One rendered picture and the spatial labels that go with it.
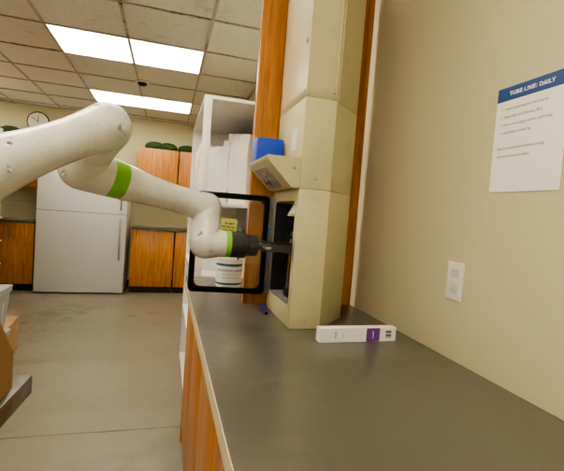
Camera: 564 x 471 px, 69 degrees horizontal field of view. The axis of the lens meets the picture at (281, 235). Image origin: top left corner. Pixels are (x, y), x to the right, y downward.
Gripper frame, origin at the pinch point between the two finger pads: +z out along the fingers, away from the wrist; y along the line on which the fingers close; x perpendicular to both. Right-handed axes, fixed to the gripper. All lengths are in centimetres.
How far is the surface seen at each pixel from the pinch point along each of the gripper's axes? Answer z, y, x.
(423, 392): 10, -64, 26
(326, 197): 2.9, -14.0, -18.8
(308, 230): -2.7, -13.9, -7.4
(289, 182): -10.6, -13.8, -22.4
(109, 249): -114, 476, 56
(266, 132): -11, 23, -45
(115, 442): -65, 91, 121
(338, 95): 4, -13, -53
